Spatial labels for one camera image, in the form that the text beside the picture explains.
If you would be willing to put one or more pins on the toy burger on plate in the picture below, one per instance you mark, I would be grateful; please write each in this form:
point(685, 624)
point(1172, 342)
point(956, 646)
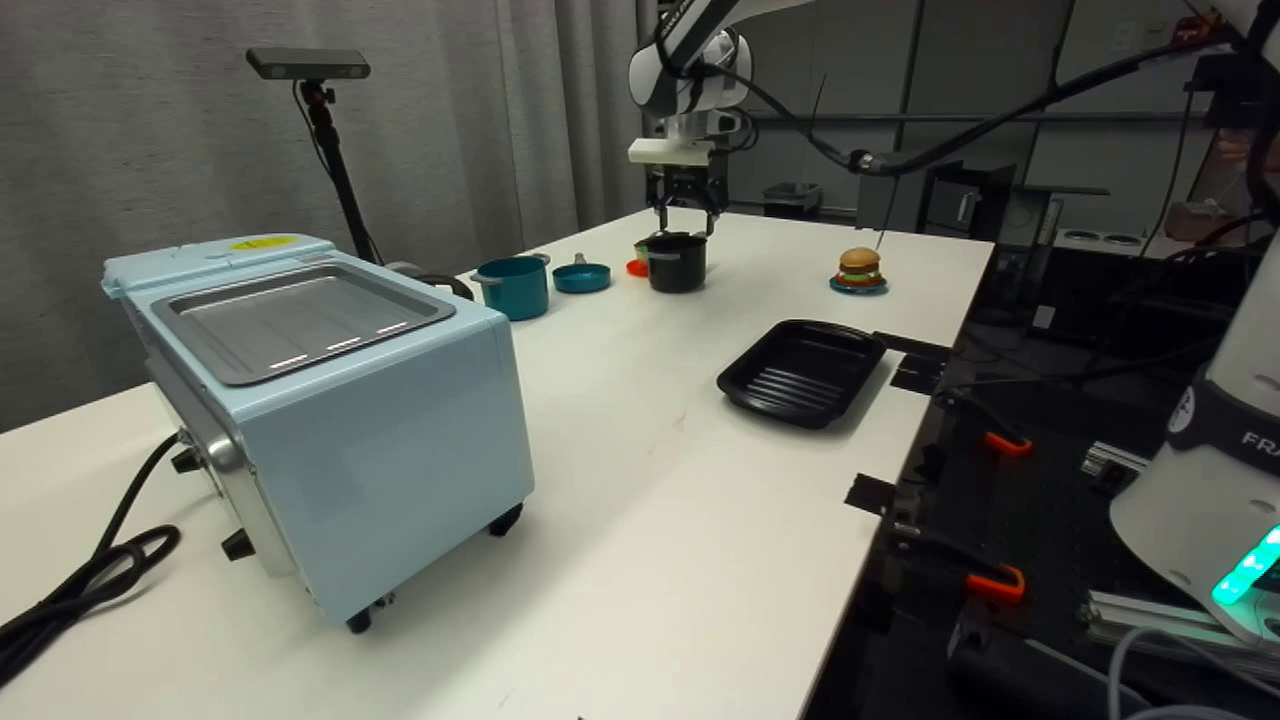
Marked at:
point(859, 270)

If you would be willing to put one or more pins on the black pot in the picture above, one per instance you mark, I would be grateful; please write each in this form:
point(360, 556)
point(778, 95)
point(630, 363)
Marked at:
point(676, 265)

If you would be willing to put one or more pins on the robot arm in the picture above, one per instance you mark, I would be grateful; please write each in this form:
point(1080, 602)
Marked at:
point(1225, 470)

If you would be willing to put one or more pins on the camera on tripod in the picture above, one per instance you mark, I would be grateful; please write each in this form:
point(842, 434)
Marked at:
point(310, 65)

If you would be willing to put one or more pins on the orange toy piece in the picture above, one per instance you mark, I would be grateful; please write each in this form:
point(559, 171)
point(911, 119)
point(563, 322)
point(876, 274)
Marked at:
point(636, 268)

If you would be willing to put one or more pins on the teal lid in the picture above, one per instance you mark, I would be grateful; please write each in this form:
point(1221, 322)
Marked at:
point(581, 277)

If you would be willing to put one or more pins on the teal pot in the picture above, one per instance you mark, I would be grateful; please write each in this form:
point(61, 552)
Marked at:
point(515, 288)

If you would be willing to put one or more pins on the black oven knob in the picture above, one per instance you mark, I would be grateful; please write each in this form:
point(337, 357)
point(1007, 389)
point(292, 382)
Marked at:
point(187, 461)
point(238, 545)

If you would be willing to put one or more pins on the orange and black clamp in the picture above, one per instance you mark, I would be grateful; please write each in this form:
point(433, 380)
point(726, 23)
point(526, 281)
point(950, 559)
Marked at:
point(1000, 440)
point(985, 580)

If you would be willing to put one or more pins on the black grill tray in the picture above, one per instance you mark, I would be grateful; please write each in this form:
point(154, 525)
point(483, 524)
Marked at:
point(800, 372)

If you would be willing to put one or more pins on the light blue toaster oven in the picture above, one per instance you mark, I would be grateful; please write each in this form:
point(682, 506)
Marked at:
point(380, 450)

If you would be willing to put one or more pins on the black cabinet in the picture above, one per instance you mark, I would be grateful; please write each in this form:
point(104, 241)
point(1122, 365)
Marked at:
point(950, 200)

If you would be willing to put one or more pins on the black bin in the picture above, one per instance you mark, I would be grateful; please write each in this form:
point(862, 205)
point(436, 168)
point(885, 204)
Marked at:
point(792, 198)

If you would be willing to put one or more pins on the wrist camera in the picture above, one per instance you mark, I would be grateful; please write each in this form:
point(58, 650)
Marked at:
point(670, 151)

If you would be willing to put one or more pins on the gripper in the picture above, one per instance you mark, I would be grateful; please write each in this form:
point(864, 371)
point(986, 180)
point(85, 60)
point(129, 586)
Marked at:
point(688, 185)

